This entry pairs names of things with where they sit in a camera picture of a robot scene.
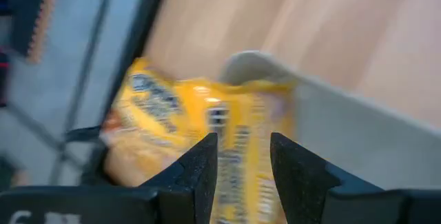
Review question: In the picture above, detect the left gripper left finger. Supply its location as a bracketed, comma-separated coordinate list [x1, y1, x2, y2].
[139, 132, 219, 224]

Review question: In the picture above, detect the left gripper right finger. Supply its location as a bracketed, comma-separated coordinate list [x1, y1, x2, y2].
[269, 132, 384, 224]

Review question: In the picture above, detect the white plastic bin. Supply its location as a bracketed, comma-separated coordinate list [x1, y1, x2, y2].
[218, 50, 441, 192]

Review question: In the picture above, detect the yellow Maruchan ramen packet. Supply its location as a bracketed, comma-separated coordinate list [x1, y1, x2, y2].
[99, 57, 298, 224]

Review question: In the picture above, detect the black hazard-striped floor mat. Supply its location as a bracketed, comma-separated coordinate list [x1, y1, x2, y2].
[8, 0, 60, 65]

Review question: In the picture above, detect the black aluminium table frame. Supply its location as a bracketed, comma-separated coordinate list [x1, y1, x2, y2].
[99, 0, 172, 121]

